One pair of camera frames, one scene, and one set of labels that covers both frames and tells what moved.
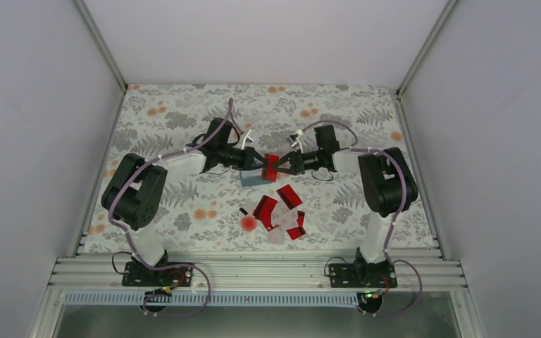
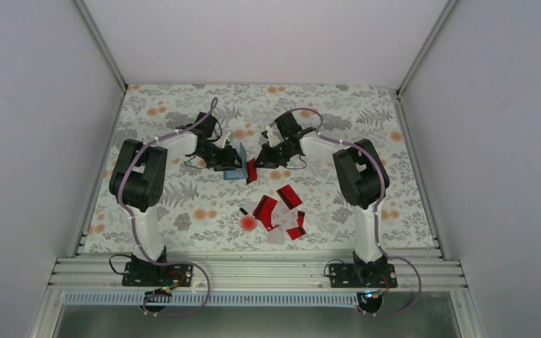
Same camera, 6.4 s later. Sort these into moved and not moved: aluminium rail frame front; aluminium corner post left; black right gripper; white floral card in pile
Moved: black right gripper
Not moved: aluminium corner post left; aluminium rail frame front; white floral card in pile
